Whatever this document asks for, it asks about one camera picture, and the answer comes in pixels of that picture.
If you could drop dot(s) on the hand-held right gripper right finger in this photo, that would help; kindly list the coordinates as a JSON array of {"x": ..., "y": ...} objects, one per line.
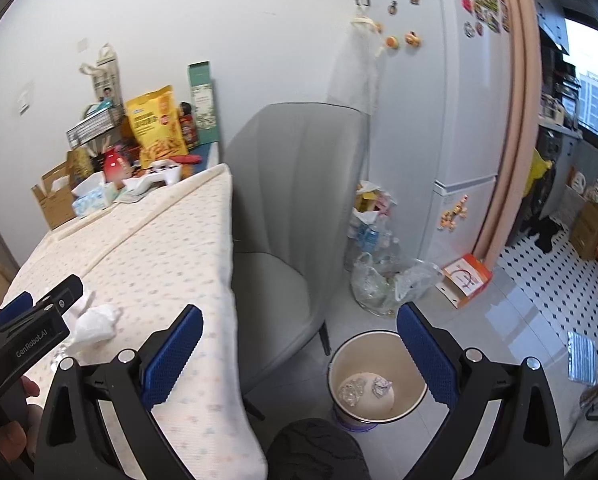
[{"x": 426, "y": 355}]

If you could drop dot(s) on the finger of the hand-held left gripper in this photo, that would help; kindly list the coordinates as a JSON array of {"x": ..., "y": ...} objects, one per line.
[
  {"x": 15, "y": 307},
  {"x": 66, "y": 292}
]

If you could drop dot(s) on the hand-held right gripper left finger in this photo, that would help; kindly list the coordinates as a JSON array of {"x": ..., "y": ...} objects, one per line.
[{"x": 174, "y": 355}]

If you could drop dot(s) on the white tissue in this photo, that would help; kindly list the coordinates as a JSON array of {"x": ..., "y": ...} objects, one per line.
[{"x": 96, "y": 325}]

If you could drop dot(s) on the white round waste bin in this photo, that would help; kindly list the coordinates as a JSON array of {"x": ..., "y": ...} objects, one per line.
[{"x": 359, "y": 360}]

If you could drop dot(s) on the person's left hand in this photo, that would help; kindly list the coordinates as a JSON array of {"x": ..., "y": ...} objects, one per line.
[{"x": 9, "y": 435}]

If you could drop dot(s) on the crumpled foil piece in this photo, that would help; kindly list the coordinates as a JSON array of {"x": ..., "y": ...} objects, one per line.
[
  {"x": 383, "y": 385},
  {"x": 353, "y": 391}
]

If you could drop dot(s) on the clear plastic bag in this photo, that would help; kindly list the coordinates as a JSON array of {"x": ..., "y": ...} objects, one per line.
[{"x": 379, "y": 285}]

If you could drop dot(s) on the orange white cardboard box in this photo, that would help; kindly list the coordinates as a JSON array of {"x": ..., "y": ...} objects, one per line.
[{"x": 466, "y": 280}]

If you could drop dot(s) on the open brown cardboard box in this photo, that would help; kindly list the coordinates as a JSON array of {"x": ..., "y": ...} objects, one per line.
[{"x": 54, "y": 205}]

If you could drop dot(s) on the light blue tissue box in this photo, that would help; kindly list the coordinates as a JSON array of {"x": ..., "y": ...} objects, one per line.
[{"x": 91, "y": 200}]

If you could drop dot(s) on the cluster of water bottles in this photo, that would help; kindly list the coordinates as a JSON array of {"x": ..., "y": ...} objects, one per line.
[{"x": 371, "y": 237}]

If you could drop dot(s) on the red bottle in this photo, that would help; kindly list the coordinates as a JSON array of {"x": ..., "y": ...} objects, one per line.
[{"x": 115, "y": 167}]

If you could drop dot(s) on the cluster of small tile magnets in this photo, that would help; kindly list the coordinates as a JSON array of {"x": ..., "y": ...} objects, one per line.
[{"x": 454, "y": 215}]

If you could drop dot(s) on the white game controller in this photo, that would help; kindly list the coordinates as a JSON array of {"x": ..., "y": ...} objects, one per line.
[{"x": 154, "y": 177}]

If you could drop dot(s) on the person's dark trouser knee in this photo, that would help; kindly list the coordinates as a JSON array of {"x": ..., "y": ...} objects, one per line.
[{"x": 319, "y": 452}]

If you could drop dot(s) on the silver foil mat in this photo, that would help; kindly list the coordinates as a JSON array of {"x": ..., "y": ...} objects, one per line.
[{"x": 586, "y": 357}]

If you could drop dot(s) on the yellow carton with wrappers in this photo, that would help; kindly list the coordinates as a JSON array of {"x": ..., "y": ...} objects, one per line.
[{"x": 371, "y": 197}]

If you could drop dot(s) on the black cloth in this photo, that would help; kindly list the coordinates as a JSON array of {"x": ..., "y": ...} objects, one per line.
[{"x": 546, "y": 235}]

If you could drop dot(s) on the red pen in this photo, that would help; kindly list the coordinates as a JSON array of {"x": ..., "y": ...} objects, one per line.
[{"x": 186, "y": 159}]

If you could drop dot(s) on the yellow snack bag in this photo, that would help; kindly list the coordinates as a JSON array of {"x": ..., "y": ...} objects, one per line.
[{"x": 156, "y": 125}]

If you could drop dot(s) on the grey upholstered chair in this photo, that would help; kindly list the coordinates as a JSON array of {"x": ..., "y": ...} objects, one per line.
[{"x": 289, "y": 200}]

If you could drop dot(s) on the red black noodle cup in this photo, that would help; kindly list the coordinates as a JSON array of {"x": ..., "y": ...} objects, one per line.
[{"x": 188, "y": 125}]

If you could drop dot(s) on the large brown cardboard box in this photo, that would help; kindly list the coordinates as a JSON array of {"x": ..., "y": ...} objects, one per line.
[{"x": 591, "y": 230}]

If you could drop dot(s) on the yellow garment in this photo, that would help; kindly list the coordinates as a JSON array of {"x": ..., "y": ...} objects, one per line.
[{"x": 538, "y": 170}]

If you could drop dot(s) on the beige tote bag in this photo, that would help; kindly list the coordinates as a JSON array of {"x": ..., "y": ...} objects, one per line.
[{"x": 106, "y": 75}]

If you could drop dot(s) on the tall green box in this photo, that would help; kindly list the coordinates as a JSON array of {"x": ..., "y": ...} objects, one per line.
[{"x": 204, "y": 105}]

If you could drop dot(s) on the white refrigerator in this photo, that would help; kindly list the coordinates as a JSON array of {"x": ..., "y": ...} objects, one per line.
[{"x": 429, "y": 110}]

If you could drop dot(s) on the white mesh hanging bag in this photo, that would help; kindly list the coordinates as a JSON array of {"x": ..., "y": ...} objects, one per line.
[{"x": 356, "y": 65}]

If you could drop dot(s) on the orange round fridge magnet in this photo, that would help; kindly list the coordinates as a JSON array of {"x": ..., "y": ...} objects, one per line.
[{"x": 392, "y": 42}]

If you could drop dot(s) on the orange burger fridge magnet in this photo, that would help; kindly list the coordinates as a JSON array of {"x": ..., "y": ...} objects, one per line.
[{"x": 412, "y": 39}]

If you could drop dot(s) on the window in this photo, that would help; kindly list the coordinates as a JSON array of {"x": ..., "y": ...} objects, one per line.
[{"x": 594, "y": 85}]

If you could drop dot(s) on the cluster of picture fridge magnets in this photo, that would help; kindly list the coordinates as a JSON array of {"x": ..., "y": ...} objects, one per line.
[{"x": 486, "y": 5}]

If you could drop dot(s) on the white wall switch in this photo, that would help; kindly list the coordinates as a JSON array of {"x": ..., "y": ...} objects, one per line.
[{"x": 24, "y": 100}]

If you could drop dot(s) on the white wall outlet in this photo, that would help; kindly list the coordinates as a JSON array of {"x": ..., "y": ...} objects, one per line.
[{"x": 82, "y": 44}]

